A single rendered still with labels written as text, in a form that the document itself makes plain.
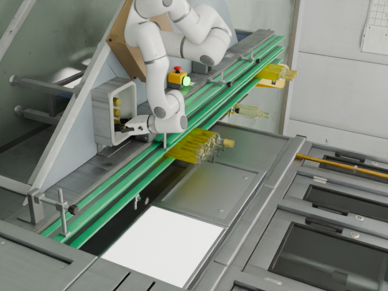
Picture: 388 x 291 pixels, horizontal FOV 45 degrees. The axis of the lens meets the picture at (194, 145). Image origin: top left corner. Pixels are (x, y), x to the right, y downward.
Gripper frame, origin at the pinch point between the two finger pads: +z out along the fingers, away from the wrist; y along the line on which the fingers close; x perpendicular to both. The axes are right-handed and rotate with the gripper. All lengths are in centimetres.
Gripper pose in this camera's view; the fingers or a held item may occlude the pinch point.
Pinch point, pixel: (120, 125)
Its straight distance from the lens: 187.0
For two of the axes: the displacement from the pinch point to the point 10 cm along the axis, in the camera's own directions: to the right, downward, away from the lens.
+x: -2.1, -9.1, -3.6
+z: -8.8, 0.1, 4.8
